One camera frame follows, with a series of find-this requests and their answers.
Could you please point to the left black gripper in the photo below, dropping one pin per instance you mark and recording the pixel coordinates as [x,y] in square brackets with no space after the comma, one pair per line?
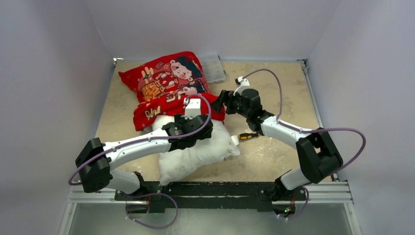
[181,121]

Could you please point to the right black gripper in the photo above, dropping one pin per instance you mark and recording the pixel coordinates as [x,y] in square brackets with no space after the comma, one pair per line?
[227,103]

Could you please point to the white pillow insert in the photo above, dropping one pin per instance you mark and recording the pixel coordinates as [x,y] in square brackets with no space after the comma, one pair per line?
[180,164]

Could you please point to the red printed pillowcase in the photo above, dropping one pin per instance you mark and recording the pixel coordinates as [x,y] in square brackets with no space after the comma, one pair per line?
[161,85]

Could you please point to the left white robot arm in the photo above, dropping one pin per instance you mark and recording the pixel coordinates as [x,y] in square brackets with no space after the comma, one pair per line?
[98,163]

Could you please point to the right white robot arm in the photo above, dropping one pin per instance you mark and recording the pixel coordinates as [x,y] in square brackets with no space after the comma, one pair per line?
[318,156]

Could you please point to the clear plastic organizer box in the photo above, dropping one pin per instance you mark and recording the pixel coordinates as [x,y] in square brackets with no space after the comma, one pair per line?
[212,67]

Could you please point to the yellow black screwdriver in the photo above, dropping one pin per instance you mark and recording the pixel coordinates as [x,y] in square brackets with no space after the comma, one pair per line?
[247,136]

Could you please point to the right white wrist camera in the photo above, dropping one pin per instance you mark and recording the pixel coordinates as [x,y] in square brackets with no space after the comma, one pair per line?
[241,85]

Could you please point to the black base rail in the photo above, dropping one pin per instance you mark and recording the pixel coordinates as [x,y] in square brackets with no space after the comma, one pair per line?
[149,196]

